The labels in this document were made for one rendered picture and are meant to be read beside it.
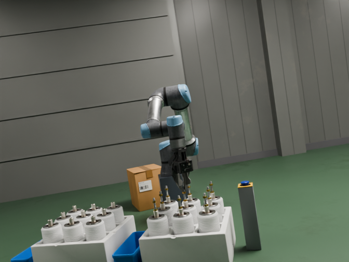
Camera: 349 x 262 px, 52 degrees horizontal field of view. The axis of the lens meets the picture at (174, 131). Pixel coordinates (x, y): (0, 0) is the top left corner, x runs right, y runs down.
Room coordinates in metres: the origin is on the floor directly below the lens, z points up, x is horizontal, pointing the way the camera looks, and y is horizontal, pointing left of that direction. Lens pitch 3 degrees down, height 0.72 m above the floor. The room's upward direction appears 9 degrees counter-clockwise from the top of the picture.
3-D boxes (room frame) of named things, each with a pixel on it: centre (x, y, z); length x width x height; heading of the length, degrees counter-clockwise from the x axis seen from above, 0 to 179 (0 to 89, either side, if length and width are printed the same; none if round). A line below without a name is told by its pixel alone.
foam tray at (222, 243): (1.72, 0.00, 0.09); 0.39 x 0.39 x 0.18; 77
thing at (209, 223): (1.58, -0.09, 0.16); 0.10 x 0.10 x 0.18
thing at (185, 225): (1.61, 0.03, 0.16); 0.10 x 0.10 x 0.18
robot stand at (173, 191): (2.41, 0.06, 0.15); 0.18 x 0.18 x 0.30; 6
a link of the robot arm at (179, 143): (1.71, -0.01, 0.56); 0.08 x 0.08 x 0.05
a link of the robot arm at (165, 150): (2.41, 0.06, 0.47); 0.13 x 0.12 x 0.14; 85
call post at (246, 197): (1.73, -0.30, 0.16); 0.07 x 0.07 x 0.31; 77
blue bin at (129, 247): (1.72, 0.28, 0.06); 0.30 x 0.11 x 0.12; 166
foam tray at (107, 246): (1.85, 0.53, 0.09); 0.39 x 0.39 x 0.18; 76
